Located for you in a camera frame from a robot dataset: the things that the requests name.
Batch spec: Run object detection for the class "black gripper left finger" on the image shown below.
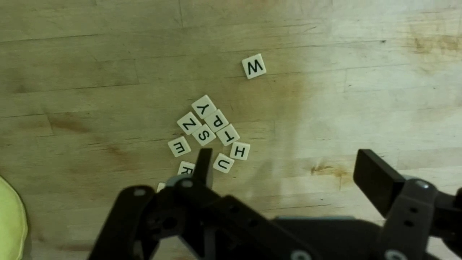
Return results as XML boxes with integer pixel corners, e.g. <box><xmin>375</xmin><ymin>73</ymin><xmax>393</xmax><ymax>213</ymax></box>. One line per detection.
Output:
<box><xmin>192</xmin><ymin>149</ymin><xmax>212</xmax><ymax>188</ymax></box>

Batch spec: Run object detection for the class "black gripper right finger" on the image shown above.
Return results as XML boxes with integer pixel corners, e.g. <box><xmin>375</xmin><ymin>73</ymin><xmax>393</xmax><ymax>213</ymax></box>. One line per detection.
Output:
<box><xmin>354</xmin><ymin>149</ymin><xmax>406</xmax><ymax>217</ymax></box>

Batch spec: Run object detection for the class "letter tile U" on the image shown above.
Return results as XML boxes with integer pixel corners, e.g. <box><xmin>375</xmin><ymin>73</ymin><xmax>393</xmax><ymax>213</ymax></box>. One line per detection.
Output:
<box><xmin>212</xmin><ymin>154</ymin><xmax>234</xmax><ymax>174</ymax></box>

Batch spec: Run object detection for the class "letter tile R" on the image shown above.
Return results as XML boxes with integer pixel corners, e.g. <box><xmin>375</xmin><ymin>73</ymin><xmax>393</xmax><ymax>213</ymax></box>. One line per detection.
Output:
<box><xmin>178</xmin><ymin>162</ymin><xmax>195</xmax><ymax>175</ymax></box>

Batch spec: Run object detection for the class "letter tile H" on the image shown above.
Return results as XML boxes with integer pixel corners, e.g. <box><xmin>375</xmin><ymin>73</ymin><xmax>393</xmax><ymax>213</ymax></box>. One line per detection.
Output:
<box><xmin>230</xmin><ymin>142</ymin><xmax>251</xmax><ymax>161</ymax></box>

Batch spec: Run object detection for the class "letter tile S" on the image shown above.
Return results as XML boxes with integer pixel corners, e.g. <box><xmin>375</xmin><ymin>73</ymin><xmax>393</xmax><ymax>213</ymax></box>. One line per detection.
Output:
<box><xmin>192</xmin><ymin>125</ymin><xmax>217</xmax><ymax>147</ymax></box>

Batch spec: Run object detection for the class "letter tile E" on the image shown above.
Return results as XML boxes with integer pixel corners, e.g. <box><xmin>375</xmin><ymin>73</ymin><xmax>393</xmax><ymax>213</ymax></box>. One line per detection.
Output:
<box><xmin>168</xmin><ymin>136</ymin><xmax>191</xmax><ymax>158</ymax></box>

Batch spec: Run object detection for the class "letter tile T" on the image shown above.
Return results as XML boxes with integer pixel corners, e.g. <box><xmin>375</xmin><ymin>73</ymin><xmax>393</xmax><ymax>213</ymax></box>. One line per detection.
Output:
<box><xmin>217</xmin><ymin>125</ymin><xmax>240</xmax><ymax>147</ymax></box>

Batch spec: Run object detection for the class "letter tile Z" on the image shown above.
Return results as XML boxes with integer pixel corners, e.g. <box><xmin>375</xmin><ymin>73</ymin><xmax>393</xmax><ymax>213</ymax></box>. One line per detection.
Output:
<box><xmin>176</xmin><ymin>112</ymin><xmax>202</xmax><ymax>135</ymax></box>

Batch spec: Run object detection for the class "letter tile P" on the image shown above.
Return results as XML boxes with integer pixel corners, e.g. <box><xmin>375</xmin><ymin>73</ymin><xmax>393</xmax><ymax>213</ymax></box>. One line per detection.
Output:
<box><xmin>205</xmin><ymin>110</ymin><xmax>230</xmax><ymax>134</ymax></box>

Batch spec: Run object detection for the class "letter tile Y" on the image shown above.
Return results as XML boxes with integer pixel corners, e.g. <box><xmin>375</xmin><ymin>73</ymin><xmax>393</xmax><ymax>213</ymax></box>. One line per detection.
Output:
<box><xmin>191</xmin><ymin>96</ymin><xmax>217</xmax><ymax>119</ymax></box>

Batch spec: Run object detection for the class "letter tile W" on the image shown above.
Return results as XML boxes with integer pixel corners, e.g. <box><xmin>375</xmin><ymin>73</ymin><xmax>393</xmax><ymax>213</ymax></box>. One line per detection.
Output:
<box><xmin>241</xmin><ymin>54</ymin><xmax>267</xmax><ymax>80</ymax></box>

